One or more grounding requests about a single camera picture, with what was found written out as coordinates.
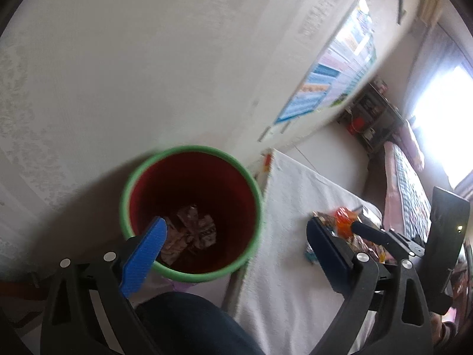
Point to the blue snack wrapper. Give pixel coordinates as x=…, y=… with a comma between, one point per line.
x=309, y=254

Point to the orange snack wrapper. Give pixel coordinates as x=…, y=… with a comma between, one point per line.
x=343, y=222

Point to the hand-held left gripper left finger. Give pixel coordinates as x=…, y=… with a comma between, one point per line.
x=147, y=255

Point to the person's left leg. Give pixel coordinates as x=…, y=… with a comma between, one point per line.
x=192, y=325

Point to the blue bordered wall poster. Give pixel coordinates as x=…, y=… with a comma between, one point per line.
x=306, y=96

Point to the bright window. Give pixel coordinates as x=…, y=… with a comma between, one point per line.
x=447, y=125

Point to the checked quilt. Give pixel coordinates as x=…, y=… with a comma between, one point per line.
x=406, y=188

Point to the red patterned wrapper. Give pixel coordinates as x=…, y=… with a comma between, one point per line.
x=371, y=249

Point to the red bin with green rim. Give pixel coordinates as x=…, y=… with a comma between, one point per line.
x=244, y=207

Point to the person's right forearm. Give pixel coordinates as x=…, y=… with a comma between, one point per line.
x=445, y=332

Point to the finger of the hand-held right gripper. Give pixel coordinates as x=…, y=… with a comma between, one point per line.
x=369, y=233

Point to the white chart wall poster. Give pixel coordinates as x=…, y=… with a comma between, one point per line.
x=349, y=53

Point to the dark metal shelf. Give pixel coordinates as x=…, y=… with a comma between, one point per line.
x=373, y=114

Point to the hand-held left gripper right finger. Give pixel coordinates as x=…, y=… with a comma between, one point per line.
x=329, y=257

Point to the white tablecloth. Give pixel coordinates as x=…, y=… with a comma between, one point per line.
x=288, y=210

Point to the crumpled wrappers inside bin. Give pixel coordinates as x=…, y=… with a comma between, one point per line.
x=192, y=225

